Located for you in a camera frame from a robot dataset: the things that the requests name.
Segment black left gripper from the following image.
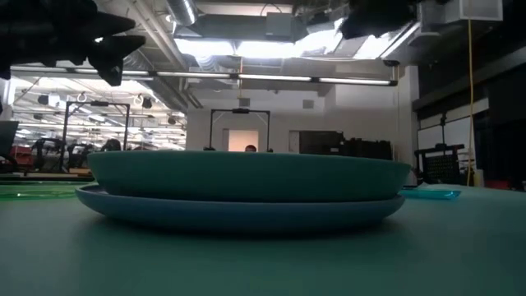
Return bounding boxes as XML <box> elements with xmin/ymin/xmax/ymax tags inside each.
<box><xmin>0</xmin><ymin>0</ymin><xmax>147</xmax><ymax>88</ymax></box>

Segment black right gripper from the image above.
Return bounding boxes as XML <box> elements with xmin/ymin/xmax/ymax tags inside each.
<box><xmin>339</xmin><ymin>0</ymin><xmax>417</xmax><ymax>41</ymax></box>

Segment translucent green plastic plate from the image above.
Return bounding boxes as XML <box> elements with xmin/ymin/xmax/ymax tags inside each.
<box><xmin>0</xmin><ymin>183</ymin><xmax>98</xmax><ymax>201</ymax></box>

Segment large teal plastic plate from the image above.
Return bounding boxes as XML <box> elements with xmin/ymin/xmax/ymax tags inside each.
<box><xmin>86</xmin><ymin>150</ymin><xmax>413</xmax><ymax>203</ymax></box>

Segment translucent blue plastic plate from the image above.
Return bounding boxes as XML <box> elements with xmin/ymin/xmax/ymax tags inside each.
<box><xmin>397</xmin><ymin>187</ymin><xmax>462</xmax><ymax>201</ymax></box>

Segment large blue plastic plate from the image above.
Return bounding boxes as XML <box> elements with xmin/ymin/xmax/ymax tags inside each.
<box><xmin>75</xmin><ymin>183</ymin><xmax>406</xmax><ymax>232</ymax></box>

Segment grey ceiling box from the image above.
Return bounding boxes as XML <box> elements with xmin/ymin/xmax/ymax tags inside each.
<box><xmin>265</xmin><ymin>12</ymin><xmax>298</xmax><ymax>39</ymax></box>

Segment black stacked crates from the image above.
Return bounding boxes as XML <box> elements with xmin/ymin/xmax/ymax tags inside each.
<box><xmin>342</xmin><ymin>138</ymin><xmax>394</xmax><ymax>161</ymax></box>

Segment white ceiling unit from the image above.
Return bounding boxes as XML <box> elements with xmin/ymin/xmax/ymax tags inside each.
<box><xmin>445</xmin><ymin>0</ymin><xmax>505</xmax><ymax>24</ymax></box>

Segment grey monitor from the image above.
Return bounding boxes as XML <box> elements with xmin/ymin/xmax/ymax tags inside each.
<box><xmin>0</xmin><ymin>120</ymin><xmax>20</xmax><ymax>156</ymax></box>

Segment round silver ventilation duct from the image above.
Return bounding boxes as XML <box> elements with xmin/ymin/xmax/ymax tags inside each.
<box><xmin>165</xmin><ymin>0</ymin><xmax>199</xmax><ymax>26</ymax></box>

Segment wide black metal frame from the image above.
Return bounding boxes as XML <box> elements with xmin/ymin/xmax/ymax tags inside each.
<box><xmin>59</xmin><ymin>100</ymin><xmax>132</xmax><ymax>173</ymax></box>

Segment dark wall screen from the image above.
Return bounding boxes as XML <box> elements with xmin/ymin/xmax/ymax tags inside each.
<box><xmin>298</xmin><ymin>130</ymin><xmax>344</xmax><ymax>155</ymax></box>

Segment yellow hanging cable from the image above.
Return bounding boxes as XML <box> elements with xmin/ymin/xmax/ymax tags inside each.
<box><xmin>465</xmin><ymin>18</ymin><xmax>476</xmax><ymax>187</ymax></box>

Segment black wire cart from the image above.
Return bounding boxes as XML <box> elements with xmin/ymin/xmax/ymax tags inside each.
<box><xmin>413</xmin><ymin>143</ymin><xmax>466</xmax><ymax>186</ymax></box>

